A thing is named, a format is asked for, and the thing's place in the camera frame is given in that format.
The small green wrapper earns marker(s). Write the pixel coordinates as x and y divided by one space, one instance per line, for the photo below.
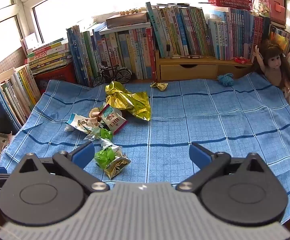
106 133

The brown-haired doll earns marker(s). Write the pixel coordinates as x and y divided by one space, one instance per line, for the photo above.
272 62

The row of upright books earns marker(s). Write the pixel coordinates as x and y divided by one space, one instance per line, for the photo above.
197 30
12 97
124 52

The small red flower ornament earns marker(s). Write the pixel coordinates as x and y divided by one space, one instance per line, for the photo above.
240 60

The white red-edged snack packet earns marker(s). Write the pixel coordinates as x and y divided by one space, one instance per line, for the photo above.
113 120

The small gold candy wrapper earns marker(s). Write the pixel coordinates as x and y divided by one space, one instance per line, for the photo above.
161 86

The red plastic crate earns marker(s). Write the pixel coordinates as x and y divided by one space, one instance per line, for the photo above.
59 76

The white green snack packet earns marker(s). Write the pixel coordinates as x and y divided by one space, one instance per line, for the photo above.
81 123

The pens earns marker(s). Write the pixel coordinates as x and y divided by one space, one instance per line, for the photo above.
185 57

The green and silver snack wrapper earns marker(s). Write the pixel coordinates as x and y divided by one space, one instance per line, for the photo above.
116 167

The large green wrapper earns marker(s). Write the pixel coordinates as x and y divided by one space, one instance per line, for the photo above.
104 156

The grid cutting mat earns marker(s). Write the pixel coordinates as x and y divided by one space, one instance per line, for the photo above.
9 61

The grey flat book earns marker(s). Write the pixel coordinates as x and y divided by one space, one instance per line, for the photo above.
127 20

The blue checked cloth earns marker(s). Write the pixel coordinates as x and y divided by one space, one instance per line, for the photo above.
210 130

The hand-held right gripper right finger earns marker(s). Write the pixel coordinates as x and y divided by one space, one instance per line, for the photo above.
198 155

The blue yarn ball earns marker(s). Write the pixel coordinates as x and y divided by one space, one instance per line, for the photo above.
226 79

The wooden shelf with drawers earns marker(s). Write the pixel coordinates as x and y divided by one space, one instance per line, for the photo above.
185 71

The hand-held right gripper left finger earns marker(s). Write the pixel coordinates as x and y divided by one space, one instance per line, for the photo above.
84 153

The beige round snack wrapper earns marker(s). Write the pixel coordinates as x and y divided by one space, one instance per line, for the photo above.
94 112

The stack of flat books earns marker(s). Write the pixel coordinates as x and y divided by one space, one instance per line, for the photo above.
47 57

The large gold foil wrapper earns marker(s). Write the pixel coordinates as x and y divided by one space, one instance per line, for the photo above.
132 102

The pink box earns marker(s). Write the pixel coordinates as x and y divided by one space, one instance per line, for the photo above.
276 5

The black model bicycle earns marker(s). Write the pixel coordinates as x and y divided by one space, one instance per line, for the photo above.
123 75

